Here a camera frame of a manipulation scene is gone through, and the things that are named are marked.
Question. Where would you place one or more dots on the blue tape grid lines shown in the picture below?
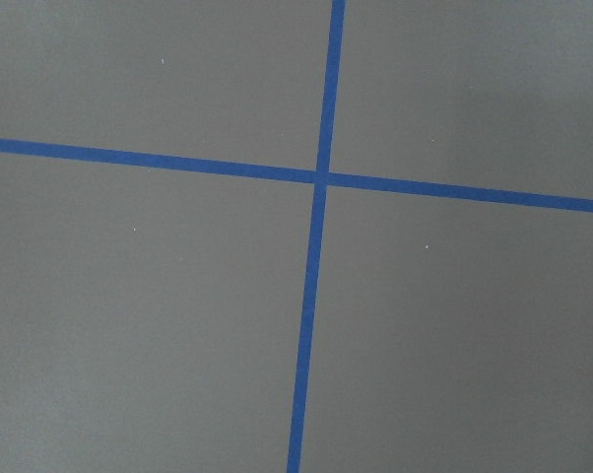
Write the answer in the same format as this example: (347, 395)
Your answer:
(321, 178)

